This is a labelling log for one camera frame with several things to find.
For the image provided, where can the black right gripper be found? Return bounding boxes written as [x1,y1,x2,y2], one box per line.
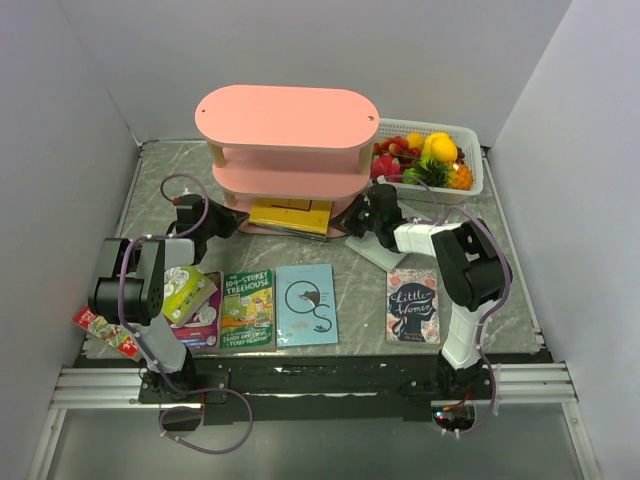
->
[327,194,381,239]

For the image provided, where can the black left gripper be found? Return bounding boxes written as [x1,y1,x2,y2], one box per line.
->
[200,197,250,239]

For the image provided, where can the yellow book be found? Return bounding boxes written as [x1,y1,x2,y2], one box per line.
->
[249,198,333,234]

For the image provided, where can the Wuthering Heights dark blue book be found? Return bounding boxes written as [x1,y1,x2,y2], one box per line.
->
[250,224,327,242]

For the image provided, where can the light blue book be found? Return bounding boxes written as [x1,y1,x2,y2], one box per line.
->
[275,264,339,349]

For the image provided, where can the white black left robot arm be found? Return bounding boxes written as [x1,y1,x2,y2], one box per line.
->
[88,194,249,402]

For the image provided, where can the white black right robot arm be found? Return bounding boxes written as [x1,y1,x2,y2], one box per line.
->
[329,183,512,399]

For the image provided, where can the grey white book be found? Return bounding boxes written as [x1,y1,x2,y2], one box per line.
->
[345,232,407,273]

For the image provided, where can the pink toy dragon fruit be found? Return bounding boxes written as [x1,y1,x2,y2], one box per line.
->
[370,154,402,183]

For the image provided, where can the lime green paperback book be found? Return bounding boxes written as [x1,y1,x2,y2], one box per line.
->
[162,266,218,327]

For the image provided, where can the red toy cherries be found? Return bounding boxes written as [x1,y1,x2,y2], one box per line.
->
[373,136,422,158]

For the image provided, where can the white plastic fruit basket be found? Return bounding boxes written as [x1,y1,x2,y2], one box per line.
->
[374,119,484,204]

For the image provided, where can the green Treehouse book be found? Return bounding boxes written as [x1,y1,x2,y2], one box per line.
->
[219,269,276,353]

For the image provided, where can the small yellow toy fruit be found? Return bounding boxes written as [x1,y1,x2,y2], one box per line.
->
[406,132,425,150]

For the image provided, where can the pink three-tier shelf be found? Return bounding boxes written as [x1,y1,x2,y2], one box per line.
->
[194,85,380,215]

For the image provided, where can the Little Women book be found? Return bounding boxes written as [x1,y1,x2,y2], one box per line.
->
[385,268,440,345]

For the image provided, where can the toy pineapple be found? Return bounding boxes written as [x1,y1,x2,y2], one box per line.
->
[414,160,473,191]

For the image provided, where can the purple paperback book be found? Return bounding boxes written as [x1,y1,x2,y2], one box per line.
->
[172,271,224,354]

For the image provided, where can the red Treehouse book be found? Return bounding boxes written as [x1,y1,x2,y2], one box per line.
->
[72,307,142,361]

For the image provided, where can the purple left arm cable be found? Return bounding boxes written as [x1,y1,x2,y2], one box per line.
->
[117,172,254,457]

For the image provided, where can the black mounting base plate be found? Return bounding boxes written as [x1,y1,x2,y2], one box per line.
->
[141,354,552,426]

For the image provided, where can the aluminium rail frame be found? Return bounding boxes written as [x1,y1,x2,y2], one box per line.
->
[49,364,577,410]

